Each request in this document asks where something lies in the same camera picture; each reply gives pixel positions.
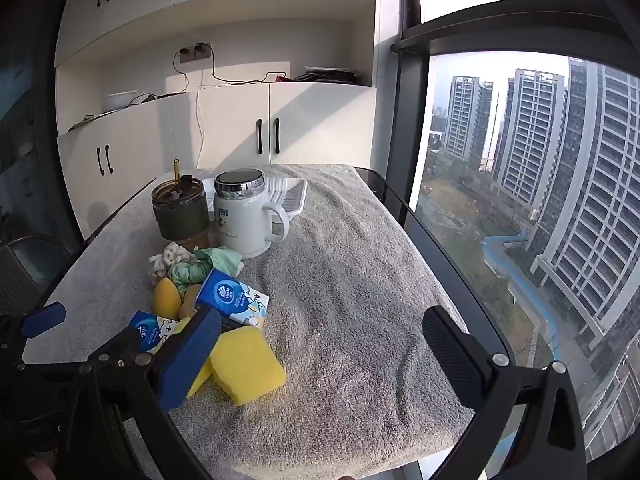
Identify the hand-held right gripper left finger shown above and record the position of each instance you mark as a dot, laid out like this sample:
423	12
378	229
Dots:
192	355

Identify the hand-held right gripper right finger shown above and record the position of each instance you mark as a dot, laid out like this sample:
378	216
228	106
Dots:
450	355

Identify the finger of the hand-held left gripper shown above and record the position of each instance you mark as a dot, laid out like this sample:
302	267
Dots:
120	345
45	320

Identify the yellow rectangular sponge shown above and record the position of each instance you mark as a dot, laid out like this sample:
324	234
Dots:
202	377
245	365

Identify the blue tissue packet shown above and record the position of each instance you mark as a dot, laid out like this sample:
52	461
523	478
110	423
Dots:
145	327
225	295

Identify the tan gourd-shaped makeup sponge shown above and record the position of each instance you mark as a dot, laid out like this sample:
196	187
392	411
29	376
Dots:
189	306

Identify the yellow teardrop makeup sponge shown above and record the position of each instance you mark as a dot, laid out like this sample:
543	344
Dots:
164	300

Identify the green floral cloth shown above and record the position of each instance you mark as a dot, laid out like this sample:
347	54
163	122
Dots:
200	267

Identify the white knitted cloth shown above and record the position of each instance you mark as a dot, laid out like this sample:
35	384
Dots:
165	257

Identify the white plastic tray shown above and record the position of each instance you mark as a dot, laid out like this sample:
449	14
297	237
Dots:
292	200

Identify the wicker chair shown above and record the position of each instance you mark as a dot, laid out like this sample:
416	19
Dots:
22	270

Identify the grey terry towel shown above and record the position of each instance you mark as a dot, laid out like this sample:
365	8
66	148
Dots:
350	285

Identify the green glass tumbler with straw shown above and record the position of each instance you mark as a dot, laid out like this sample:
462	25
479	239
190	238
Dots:
180	217

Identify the white lidded mug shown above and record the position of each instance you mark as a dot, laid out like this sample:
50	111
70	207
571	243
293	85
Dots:
240	225

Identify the dark chair backrest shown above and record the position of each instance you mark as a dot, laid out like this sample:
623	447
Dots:
377	180

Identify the thin grey object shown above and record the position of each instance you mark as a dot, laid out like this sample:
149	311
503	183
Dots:
85	121

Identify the white bowl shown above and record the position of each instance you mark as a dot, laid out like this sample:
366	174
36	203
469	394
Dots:
120	99

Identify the high-rise buildings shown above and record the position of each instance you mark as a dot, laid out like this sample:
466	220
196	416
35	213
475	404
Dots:
530	125

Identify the dark stack of papers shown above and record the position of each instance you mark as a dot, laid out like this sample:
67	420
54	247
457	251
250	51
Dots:
327	75

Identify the black window frame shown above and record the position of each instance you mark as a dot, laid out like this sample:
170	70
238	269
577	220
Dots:
410	110

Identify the white wall cabinet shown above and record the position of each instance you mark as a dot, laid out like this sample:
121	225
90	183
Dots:
320	125

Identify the wall power socket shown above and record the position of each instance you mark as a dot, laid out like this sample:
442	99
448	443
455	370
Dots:
192	52

